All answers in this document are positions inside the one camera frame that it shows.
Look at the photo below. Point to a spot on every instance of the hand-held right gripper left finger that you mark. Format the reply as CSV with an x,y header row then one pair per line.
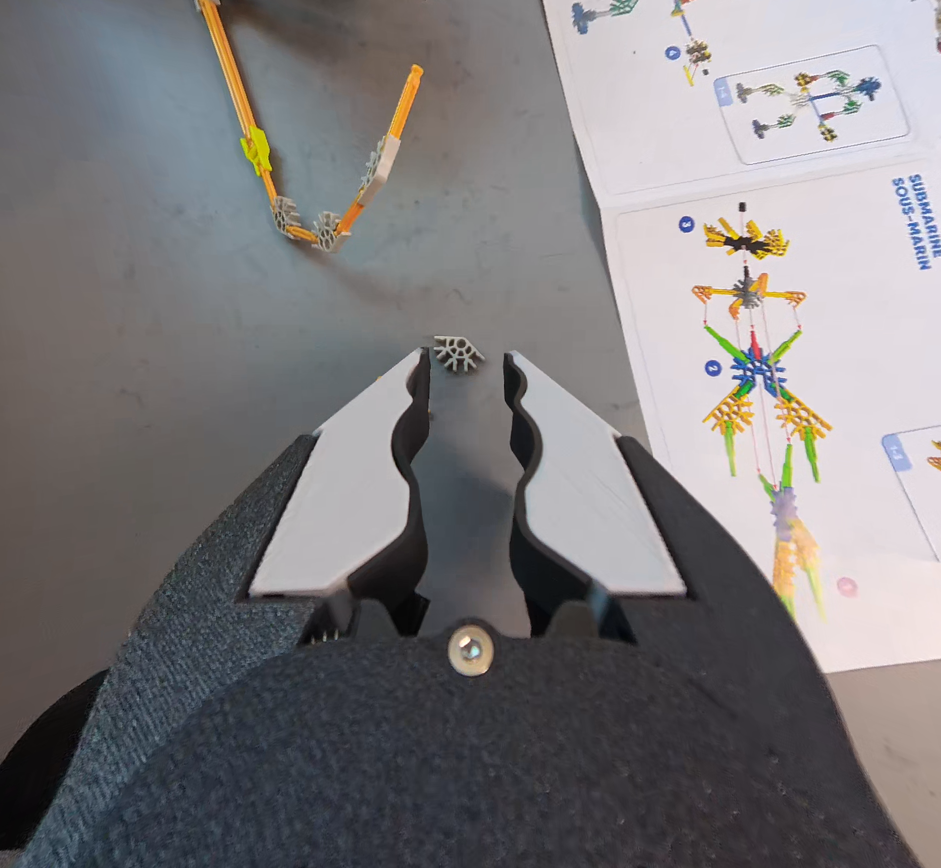
x,y
331,516

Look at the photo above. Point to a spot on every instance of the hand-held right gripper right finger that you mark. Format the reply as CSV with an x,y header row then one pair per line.
x,y
603,516

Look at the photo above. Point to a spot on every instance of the small grey toy connector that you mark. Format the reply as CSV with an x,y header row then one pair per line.
x,y
458,355

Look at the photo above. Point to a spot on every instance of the grey desk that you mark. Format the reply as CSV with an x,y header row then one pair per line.
x,y
147,369

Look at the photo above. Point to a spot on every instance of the printed instruction sheet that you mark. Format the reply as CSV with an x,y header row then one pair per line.
x,y
647,295

